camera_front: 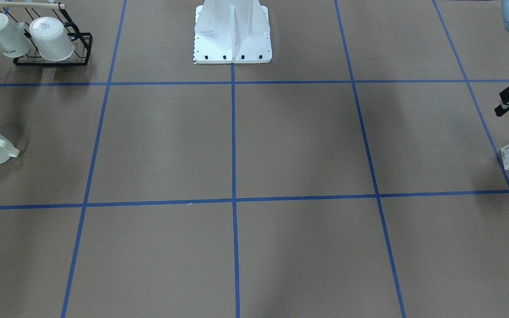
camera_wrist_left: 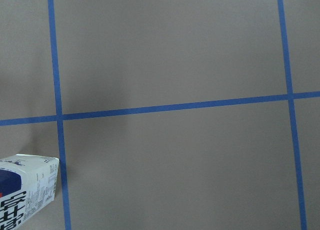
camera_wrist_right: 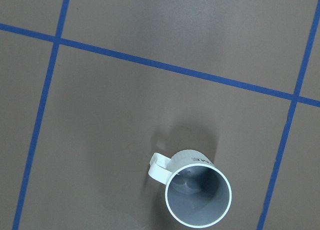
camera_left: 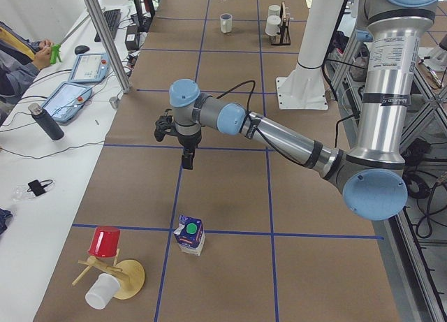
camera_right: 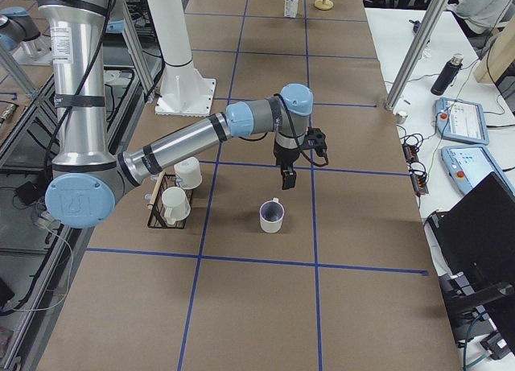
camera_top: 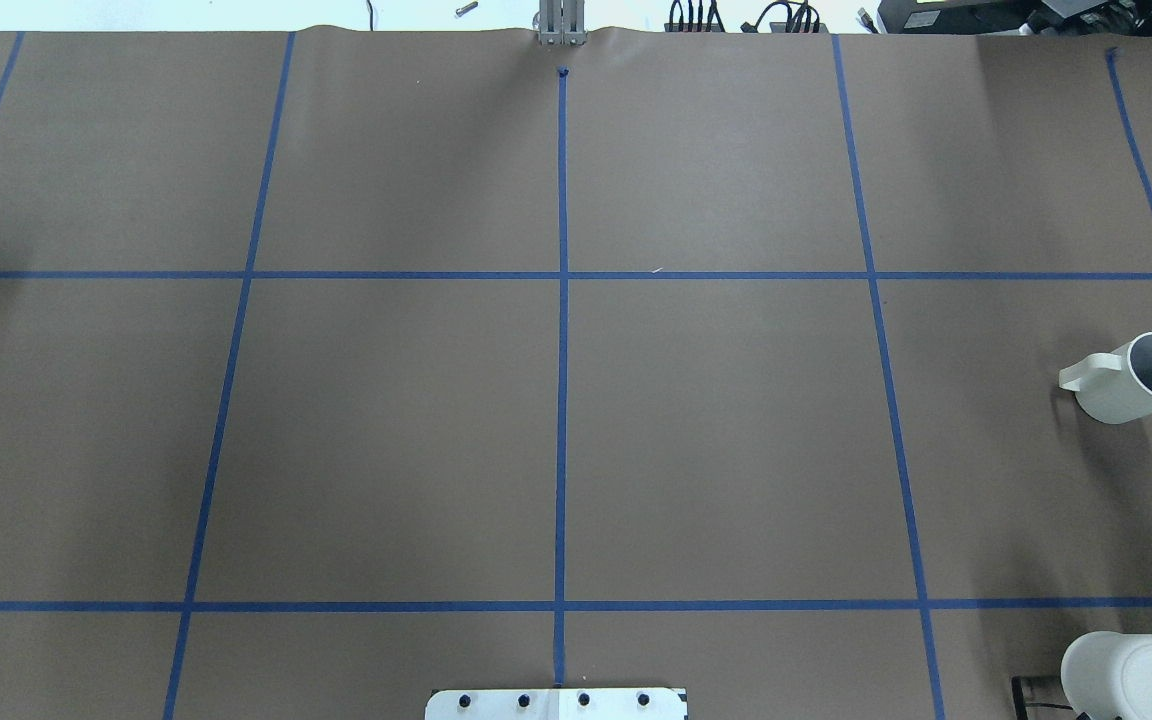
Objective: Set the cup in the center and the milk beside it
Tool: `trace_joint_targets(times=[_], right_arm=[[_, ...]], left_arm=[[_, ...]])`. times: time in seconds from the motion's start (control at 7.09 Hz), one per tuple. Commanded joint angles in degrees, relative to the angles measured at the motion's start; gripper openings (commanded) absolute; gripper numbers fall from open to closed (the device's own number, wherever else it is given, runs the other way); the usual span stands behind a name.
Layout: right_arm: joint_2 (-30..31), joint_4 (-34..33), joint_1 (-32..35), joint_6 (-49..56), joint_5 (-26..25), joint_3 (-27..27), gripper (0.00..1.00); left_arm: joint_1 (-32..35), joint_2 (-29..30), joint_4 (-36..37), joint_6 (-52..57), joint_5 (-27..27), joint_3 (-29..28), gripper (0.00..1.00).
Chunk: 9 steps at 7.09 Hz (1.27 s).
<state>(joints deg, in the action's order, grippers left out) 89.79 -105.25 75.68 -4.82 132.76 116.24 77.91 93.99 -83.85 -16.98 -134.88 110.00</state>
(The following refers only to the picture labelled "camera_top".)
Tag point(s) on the white ceramic mug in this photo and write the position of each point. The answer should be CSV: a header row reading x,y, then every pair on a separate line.
x,y
1113,387

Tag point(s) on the white cup on rack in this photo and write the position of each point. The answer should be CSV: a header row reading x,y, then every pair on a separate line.
x,y
1108,675

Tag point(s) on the black power strip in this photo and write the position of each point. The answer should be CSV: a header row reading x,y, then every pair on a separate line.
x,y
694,17
802,18

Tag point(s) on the aluminium frame post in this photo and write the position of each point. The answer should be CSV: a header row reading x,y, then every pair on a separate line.
x,y
561,23

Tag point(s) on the white camera stand pedestal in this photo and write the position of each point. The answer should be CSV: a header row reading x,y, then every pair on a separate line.
x,y
559,703

